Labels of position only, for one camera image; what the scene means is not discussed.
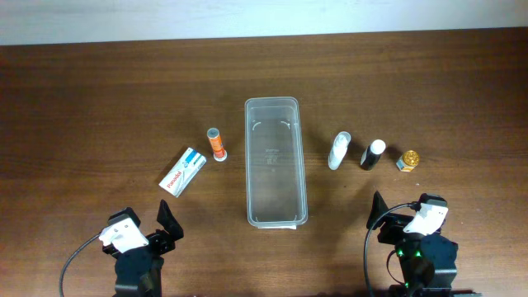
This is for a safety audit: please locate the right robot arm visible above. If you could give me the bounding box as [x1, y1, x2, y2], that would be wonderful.
[363, 191, 459, 296]

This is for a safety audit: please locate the right black cable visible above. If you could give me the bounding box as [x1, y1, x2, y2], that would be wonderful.
[362, 200, 422, 297]

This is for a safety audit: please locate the dark bottle white cap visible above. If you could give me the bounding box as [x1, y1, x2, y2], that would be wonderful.
[360, 139, 386, 171]

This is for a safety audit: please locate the clear plastic container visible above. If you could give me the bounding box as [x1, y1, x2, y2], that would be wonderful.
[244, 97, 309, 229]

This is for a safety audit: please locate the white spray bottle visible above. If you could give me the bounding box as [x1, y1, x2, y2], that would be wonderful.
[328, 131, 351, 170]

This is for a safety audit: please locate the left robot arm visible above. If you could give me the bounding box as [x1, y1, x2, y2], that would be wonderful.
[98, 200, 184, 297]

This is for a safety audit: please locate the orange effervescent tablet tube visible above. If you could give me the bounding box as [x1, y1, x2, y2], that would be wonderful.
[207, 128, 228, 162]

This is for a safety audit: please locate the small jar gold lid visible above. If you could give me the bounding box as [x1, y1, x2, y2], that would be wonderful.
[396, 150, 420, 172]

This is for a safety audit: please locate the white Panadol medicine box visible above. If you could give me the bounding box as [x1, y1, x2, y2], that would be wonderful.
[158, 148, 206, 197]

